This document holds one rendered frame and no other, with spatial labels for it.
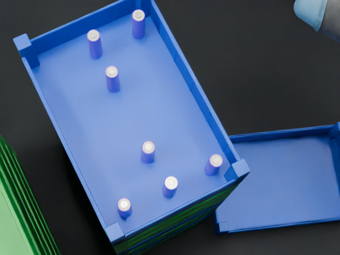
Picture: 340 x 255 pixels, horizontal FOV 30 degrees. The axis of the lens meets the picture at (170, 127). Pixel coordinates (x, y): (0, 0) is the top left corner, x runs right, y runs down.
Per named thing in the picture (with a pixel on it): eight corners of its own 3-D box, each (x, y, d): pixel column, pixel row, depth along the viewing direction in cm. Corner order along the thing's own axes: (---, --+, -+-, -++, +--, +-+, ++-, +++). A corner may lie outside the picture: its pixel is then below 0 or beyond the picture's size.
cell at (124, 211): (116, 207, 87) (114, 201, 81) (128, 201, 87) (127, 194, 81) (122, 219, 86) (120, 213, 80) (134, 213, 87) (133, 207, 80)
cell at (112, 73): (104, 83, 91) (102, 68, 85) (116, 78, 92) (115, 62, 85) (110, 94, 91) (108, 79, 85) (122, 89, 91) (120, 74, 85)
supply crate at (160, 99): (22, 60, 92) (11, 38, 84) (146, 4, 95) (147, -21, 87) (112, 247, 86) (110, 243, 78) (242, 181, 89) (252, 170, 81)
